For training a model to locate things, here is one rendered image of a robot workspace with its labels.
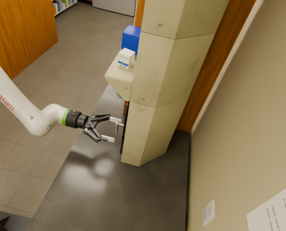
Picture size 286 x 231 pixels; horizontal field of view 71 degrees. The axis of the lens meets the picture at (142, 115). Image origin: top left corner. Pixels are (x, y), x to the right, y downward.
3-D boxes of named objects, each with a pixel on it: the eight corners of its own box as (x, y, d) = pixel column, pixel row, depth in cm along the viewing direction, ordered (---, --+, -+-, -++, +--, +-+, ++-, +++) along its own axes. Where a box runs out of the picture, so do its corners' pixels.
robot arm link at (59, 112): (49, 98, 111) (49, 116, 116) (36, 107, 99) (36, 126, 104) (74, 105, 110) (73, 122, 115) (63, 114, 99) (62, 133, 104)
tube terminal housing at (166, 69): (168, 132, 139) (212, 17, 85) (162, 173, 116) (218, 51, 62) (133, 123, 140) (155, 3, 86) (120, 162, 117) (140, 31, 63)
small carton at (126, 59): (133, 64, 87) (135, 52, 82) (127, 69, 83) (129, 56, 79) (123, 60, 88) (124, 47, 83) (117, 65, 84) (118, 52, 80)
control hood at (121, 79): (144, 64, 107) (147, 46, 100) (129, 102, 84) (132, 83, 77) (123, 59, 108) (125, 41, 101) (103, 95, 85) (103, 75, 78)
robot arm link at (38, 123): (5, 63, 91) (-8, 76, 95) (-16, 68, 81) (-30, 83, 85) (61, 122, 101) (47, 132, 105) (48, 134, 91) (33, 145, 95)
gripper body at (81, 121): (75, 121, 102) (92, 125, 102) (82, 110, 108) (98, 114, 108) (76, 130, 107) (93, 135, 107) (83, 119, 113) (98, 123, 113)
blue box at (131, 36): (145, 47, 100) (148, 29, 93) (141, 57, 92) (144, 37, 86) (126, 42, 100) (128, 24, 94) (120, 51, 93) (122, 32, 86)
